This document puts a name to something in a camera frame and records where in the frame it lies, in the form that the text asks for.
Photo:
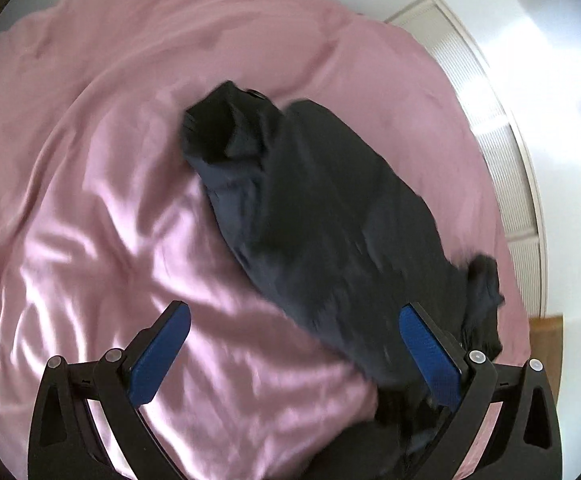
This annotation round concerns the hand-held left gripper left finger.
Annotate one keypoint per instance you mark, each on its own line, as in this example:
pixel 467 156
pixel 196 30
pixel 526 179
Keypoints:
pixel 163 350

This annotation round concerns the white louvered wardrobe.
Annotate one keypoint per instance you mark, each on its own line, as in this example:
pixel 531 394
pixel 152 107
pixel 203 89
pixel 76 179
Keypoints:
pixel 500 160

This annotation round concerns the black garment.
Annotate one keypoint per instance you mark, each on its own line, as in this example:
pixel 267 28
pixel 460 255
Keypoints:
pixel 320 210

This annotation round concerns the wooden board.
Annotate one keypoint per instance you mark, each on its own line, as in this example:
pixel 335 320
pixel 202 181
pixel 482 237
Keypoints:
pixel 545 335

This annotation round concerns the pink bed sheet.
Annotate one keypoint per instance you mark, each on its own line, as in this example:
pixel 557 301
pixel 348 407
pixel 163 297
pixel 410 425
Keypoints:
pixel 120 160

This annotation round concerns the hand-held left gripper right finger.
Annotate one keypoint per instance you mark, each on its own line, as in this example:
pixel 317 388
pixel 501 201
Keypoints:
pixel 428 355

